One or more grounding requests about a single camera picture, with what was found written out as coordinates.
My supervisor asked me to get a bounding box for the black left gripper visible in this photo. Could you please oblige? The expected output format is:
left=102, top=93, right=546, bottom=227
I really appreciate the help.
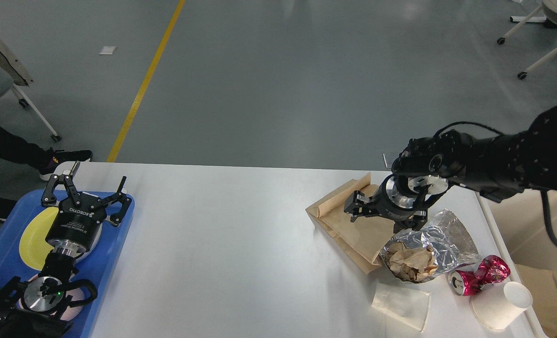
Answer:
left=40, top=161, right=133, bottom=256

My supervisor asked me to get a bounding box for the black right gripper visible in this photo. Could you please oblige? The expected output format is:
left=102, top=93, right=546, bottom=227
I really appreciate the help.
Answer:
left=343, top=175, right=427, bottom=233

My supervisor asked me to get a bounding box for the yellow plastic plate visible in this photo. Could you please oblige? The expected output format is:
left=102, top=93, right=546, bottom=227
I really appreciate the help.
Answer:
left=18, top=207, right=59, bottom=271

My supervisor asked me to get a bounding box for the large brown paper bag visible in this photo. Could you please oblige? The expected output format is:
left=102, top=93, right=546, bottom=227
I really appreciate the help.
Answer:
left=515, top=264, right=557, bottom=338

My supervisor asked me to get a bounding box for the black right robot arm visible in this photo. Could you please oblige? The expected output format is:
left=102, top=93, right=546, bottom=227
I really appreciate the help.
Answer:
left=344, top=105, right=557, bottom=248

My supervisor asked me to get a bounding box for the red object under arm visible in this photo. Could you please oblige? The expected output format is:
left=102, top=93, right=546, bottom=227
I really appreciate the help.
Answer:
left=448, top=255, right=511, bottom=297

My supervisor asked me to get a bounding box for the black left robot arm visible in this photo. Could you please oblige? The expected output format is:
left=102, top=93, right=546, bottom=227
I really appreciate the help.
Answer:
left=0, top=162, right=134, bottom=338

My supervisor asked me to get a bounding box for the clear floor plate left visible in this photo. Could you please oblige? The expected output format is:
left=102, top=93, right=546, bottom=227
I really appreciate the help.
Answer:
left=382, top=153, right=397, bottom=169

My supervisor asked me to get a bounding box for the foil tray with crumpled paper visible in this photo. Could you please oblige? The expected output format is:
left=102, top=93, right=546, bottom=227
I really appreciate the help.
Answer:
left=379, top=209, right=482, bottom=283

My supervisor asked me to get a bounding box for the person in black clothes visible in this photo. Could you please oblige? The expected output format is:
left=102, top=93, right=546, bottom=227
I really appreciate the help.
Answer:
left=0, top=126, right=93, bottom=223

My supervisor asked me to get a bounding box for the white paper napkin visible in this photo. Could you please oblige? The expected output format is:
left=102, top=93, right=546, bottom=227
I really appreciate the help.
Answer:
left=371, top=283, right=431, bottom=332

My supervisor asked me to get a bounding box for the blue plastic tray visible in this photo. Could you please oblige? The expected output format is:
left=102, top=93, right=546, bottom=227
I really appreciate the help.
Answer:
left=0, top=190, right=135, bottom=338

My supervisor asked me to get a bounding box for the beige plastic bin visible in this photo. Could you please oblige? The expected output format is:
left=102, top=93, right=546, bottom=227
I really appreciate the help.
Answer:
left=477, top=183, right=557, bottom=338

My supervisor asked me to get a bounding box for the white paper cup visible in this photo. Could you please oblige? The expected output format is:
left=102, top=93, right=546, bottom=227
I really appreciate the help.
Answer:
left=470, top=282, right=533, bottom=331

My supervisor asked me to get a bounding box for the white chair base right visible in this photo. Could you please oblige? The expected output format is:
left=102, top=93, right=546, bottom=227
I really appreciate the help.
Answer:
left=496, top=0, right=557, bottom=81

